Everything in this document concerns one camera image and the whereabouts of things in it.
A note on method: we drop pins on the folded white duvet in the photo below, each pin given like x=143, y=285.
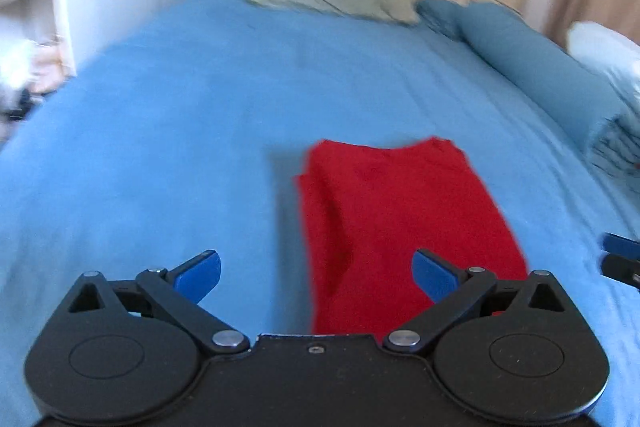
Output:
x=605, y=49

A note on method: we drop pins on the long blue bolster pillow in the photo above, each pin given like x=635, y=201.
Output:
x=535, y=67

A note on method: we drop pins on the white desk shelf unit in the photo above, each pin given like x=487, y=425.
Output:
x=35, y=2

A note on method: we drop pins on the bed with blue sheet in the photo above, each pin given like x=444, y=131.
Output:
x=175, y=132

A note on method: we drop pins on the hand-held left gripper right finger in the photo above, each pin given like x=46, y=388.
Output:
x=432, y=274

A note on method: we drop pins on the red knit sweater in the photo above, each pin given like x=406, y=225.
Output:
x=400, y=217

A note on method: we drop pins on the folded blue duvet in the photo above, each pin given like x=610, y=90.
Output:
x=617, y=142

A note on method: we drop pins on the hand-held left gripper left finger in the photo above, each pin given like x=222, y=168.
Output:
x=200, y=274

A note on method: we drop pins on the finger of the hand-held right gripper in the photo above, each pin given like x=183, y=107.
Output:
x=622, y=245
x=620, y=266

